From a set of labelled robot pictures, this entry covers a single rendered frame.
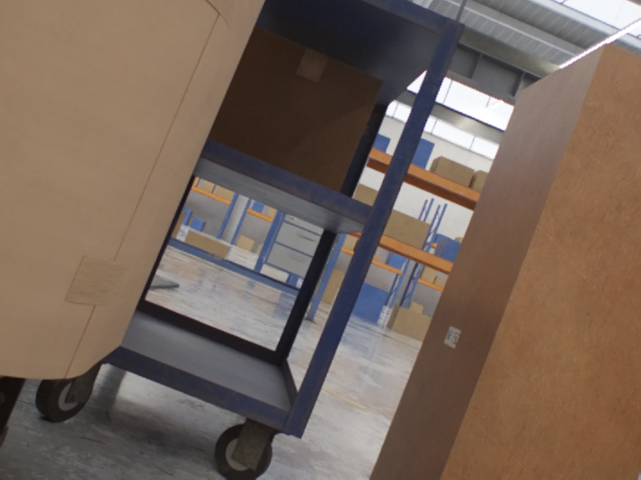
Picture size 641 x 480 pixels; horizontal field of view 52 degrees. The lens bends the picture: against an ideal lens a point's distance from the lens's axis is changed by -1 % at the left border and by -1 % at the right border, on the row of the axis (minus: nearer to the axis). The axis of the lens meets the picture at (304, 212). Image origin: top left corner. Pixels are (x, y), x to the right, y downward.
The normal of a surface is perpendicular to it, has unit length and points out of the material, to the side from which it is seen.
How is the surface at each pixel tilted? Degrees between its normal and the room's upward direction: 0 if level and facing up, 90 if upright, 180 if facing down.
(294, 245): 90
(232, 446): 90
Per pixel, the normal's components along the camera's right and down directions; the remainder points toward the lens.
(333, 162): 0.08, -0.04
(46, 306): 0.73, 0.25
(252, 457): -0.25, -0.17
